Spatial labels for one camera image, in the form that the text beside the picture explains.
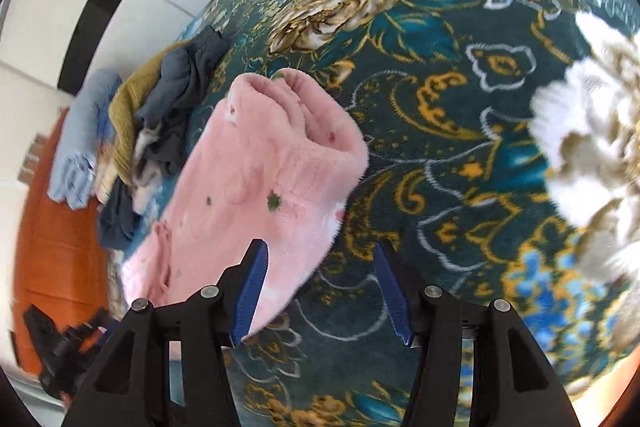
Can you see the pink floral fleece pajama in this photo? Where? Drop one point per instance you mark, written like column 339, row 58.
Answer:
column 270, row 167

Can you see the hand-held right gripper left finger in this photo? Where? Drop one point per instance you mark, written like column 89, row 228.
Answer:
column 250, row 292

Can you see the wooden bed frame rail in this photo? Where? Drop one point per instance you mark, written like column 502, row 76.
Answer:
column 615, row 397

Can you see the folded grey-blue quilt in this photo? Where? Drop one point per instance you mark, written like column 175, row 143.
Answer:
column 80, row 147

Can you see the teal floral bed blanket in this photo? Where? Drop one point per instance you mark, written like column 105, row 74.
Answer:
column 450, row 132

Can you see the dark grey garment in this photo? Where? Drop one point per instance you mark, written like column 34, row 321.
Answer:
column 117, row 217

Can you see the beige fleece garment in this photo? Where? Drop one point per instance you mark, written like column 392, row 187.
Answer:
column 145, row 157

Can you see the wooden headboard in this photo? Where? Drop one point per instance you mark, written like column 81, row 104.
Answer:
column 55, row 247

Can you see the grey pants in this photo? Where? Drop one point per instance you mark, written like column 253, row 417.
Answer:
column 185, row 77

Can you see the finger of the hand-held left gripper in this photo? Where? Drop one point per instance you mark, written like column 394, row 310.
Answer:
column 95, row 324

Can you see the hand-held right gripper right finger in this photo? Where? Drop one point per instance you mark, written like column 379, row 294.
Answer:
column 395, row 292

